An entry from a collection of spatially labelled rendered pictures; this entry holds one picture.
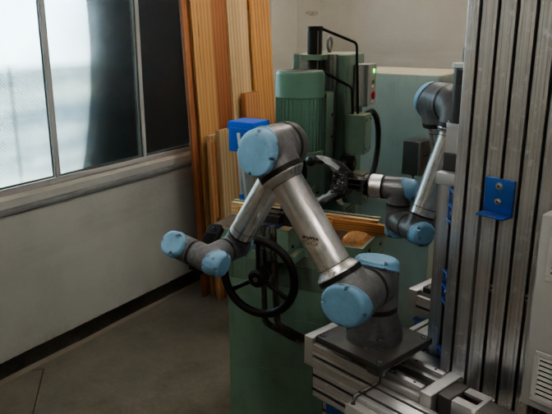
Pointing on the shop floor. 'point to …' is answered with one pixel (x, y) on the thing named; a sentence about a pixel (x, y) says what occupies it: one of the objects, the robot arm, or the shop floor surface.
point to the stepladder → (239, 126)
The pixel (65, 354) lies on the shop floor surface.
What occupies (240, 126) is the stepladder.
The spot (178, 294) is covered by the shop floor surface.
